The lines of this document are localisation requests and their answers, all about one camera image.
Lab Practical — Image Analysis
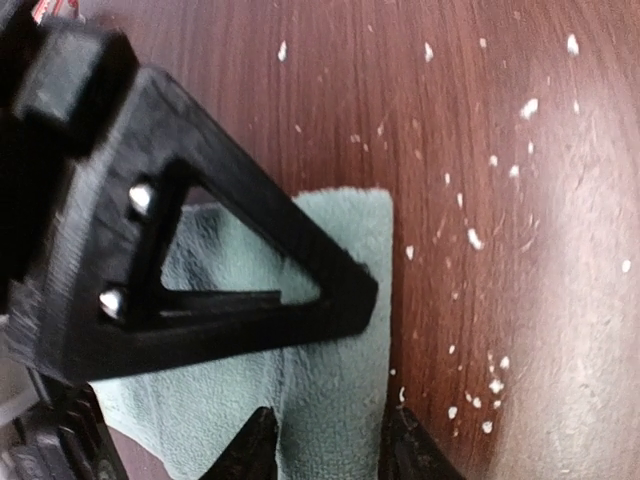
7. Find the green panda towel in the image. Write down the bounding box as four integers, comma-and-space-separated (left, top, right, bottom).
93, 187, 393, 479

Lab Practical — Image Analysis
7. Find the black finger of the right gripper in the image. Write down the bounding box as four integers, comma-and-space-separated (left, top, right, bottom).
34, 68, 379, 383

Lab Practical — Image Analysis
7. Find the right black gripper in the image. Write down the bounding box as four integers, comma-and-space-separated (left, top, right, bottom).
1, 1, 138, 384

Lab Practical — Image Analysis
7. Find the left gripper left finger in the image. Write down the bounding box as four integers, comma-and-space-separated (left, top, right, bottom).
200, 406, 279, 480

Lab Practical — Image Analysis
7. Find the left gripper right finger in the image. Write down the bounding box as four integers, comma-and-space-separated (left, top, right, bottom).
382, 406, 464, 480

